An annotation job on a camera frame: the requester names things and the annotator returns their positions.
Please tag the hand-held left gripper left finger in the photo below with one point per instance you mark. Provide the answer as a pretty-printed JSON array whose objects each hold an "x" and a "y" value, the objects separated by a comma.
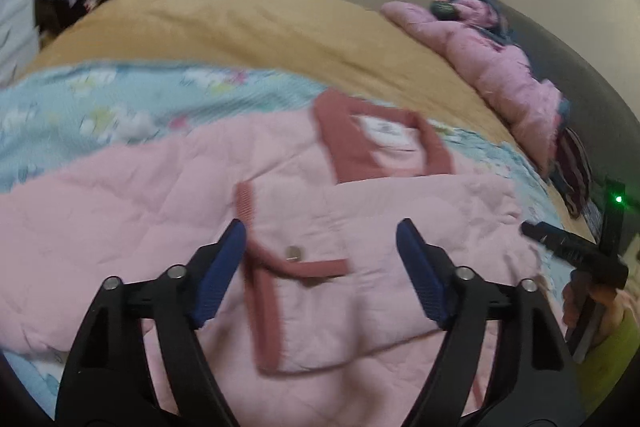
[{"x": 220, "y": 274}]

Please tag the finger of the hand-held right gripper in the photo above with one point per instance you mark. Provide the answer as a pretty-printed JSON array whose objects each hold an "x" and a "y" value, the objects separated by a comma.
[{"x": 547, "y": 237}]

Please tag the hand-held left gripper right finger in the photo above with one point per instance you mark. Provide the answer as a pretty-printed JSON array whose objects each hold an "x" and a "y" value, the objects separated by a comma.
[{"x": 420, "y": 274}]

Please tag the pink quilted jacket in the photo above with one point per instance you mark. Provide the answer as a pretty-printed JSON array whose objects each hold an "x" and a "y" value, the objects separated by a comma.
[{"x": 125, "y": 232}]

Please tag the person's right forearm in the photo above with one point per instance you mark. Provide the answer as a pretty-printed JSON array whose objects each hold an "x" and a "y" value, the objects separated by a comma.
[{"x": 617, "y": 357}]

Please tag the person's right hand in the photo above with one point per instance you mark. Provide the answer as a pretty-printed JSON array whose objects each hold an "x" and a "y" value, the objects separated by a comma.
[{"x": 607, "y": 309}]

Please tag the dark striped garment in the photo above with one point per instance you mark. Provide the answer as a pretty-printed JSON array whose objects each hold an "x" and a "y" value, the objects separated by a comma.
[{"x": 572, "y": 167}]

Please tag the grey padded headboard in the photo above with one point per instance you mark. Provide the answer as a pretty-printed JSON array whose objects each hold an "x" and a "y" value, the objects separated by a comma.
[{"x": 575, "y": 72}]

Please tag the blue cartoon printed blanket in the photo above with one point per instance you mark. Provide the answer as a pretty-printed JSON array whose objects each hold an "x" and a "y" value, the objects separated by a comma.
[{"x": 60, "y": 107}]

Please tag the dark plush toy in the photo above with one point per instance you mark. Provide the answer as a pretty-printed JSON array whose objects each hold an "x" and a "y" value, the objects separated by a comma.
[{"x": 445, "y": 9}]

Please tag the tan bed sheet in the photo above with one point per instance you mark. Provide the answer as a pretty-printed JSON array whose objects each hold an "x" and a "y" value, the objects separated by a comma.
[{"x": 225, "y": 22}]

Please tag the white drawer cabinet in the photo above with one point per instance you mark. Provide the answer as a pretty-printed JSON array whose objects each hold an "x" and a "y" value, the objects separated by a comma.
[{"x": 15, "y": 22}]

